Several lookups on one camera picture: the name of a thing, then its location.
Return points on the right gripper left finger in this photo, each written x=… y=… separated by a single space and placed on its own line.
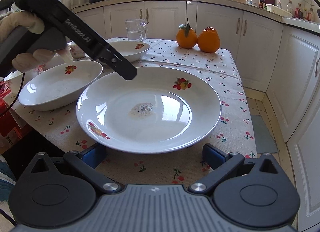
x=84 y=164

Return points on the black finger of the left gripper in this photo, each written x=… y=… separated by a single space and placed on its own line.
x=118 y=63

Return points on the clear glass mug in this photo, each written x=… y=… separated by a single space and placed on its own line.
x=136 y=29

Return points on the white kitchen cabinets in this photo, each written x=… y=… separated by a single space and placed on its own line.
x=256 y=62

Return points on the left hand beige glove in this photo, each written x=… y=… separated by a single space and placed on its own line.
x=25 y=62

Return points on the orange with green leaf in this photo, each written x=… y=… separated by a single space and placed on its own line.
x=186 y=36

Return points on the small white bowl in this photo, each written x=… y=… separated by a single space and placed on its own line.
x=13 y=77

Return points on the white deep fruit-pattern plate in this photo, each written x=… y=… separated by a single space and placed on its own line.
x=60 y=85

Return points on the red cardboard box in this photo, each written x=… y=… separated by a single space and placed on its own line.
x=13 y=128

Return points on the large white fruit-pattern plate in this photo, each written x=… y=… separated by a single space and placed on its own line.
x=159 y=111

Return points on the bumpy orange without leaf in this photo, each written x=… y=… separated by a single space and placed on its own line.
x=208 y=40

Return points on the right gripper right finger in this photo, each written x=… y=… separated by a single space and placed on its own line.
x=224 y=166

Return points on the white far fruit-pattern plate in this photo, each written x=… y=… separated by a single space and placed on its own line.
x=131 y=50

